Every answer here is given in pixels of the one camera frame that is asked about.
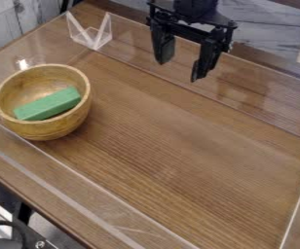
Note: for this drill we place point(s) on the green rectangular block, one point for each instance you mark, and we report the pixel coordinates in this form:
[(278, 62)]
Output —
[(49, 106)]

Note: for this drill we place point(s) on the clear acrylic corner bracket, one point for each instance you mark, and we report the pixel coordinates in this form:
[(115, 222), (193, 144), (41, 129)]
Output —
[(92, 37)]

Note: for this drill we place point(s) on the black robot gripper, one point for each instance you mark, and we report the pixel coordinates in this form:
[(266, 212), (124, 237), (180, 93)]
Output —
[(196, 21)]

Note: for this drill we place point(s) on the clear acrylic table barrier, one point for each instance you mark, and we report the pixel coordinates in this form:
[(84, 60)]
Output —
[(180, 164)]

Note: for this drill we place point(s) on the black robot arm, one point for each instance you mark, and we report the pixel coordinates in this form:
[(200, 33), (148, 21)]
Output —
[(196, 21)]

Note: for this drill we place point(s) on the metal bracket with bolt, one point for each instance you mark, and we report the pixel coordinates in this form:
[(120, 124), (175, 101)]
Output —
[(36, 241)]

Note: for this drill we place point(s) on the black table leg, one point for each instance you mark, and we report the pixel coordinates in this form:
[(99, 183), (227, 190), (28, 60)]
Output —
[(25, 213)]

